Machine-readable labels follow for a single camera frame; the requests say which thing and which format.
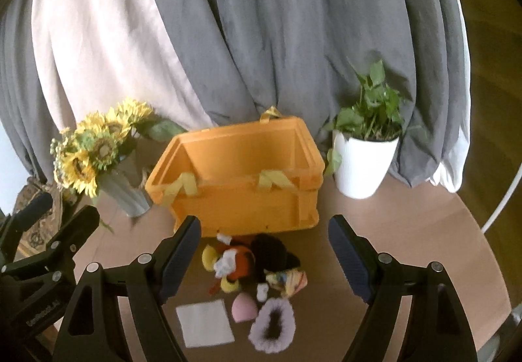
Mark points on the white square cloth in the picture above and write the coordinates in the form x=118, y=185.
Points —
x=204, y=323

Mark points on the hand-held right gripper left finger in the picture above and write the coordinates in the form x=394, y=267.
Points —
x=182, y=254

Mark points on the pink sponge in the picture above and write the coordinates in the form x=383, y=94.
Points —
x=244, y=309

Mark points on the grey curtain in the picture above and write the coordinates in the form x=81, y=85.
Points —
x=265, y=19

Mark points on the green potted plant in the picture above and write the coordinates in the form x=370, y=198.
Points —
x=373, y=109

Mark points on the printed fabric pouch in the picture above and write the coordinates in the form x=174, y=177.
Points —
x=287, y=280

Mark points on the white hoop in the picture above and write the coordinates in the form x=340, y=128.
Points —
x=503, y=199

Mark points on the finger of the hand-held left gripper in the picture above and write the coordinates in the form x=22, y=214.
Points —
x=36, y=206
x=80, y=224

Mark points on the beige curtain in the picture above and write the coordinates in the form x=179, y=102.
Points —
x=89, y=31

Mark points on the sunflower bouquet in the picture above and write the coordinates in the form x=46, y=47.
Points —
x=96, y=146

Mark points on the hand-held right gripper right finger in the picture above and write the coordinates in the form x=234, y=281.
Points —
x=350, y=260

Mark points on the orange plastic crate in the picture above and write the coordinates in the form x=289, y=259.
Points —
x=240, y=166

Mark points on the white sheer curtain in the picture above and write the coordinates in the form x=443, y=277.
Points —
x=456, y=158

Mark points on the grey ribbed vase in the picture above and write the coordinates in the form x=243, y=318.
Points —
x=126, y=193

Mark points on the white plant pot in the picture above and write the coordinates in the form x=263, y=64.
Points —
x=365, y=166

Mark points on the pink plush toy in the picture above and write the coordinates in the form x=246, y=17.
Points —
x=281, y=315

